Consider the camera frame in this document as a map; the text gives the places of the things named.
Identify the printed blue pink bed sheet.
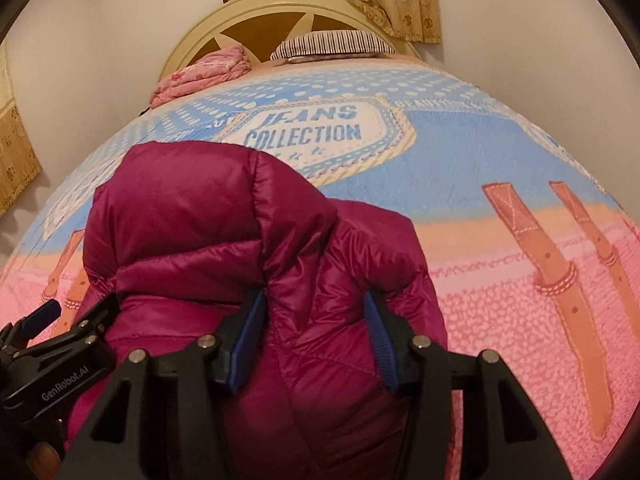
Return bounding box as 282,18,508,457
0,57,640,480

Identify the cream patterned side curtain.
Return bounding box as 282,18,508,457
0,42,43,218

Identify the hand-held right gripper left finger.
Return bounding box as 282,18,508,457
60,290,268,480

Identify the cream wooden headboard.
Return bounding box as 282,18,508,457
159,0,423,93

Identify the person's left hand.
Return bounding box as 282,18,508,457
25,440,63,480

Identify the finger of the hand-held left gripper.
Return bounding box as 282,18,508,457
0,299,62,350
50,294,121,357

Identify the magenta puffer jacket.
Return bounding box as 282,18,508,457
65,141,448,480

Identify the folded pink blanket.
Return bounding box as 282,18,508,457
150,45,252,108

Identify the striped pillow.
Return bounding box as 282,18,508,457
270,30,396,63

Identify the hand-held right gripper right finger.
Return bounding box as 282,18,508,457
363,290,576,480

